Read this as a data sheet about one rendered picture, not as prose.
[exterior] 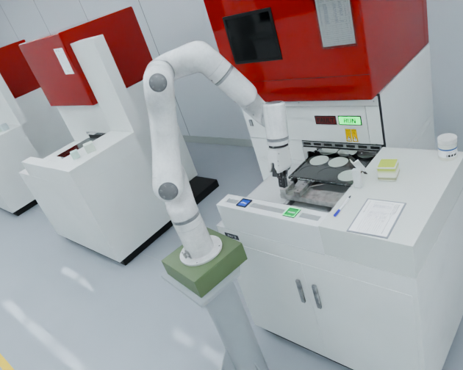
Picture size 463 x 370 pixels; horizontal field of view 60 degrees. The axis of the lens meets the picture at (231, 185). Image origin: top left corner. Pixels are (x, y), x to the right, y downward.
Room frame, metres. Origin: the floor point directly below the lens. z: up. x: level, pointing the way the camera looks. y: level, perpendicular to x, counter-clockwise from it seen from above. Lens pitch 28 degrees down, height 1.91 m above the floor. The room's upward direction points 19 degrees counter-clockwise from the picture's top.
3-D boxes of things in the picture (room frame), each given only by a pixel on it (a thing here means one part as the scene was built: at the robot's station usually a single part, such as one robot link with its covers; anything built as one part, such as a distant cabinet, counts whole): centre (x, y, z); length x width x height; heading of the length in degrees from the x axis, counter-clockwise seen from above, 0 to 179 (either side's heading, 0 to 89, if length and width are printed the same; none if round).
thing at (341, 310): (1.53, -0.40, 0.41); 0.96 x 0.64 x 0.82; 41
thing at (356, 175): (1.40, -0.51, 1.03); 0.06 x 0.04 x 0.13; 131
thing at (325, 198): (1.57, -0.36, 0.87); 0.36 x 0.08 x 0.03; 41
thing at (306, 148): (1.80, -0.58, 0.89); 0.44 x 0.02 x 0.10; 41
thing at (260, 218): (1.47, -0.12, 0.89); 0.55 x 0.09 x 0.14; 41
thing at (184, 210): (1.44, 0.22, 1.21); 0.19 x 0.12 x 0.24; 179
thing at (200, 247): (1.41, 0.22, 1.00); 0.19 x 0.19 x 0.18
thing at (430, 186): (1.30, -0.61, 0.89); 0.62 x 0.35 x 0.14; 131
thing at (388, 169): (1.38, -0.63, 1.00); 0.07 x 0.07 x 0.07; 50
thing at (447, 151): (1.38, -0.88, 1.01); 0.07 x 0.07 x 0.10
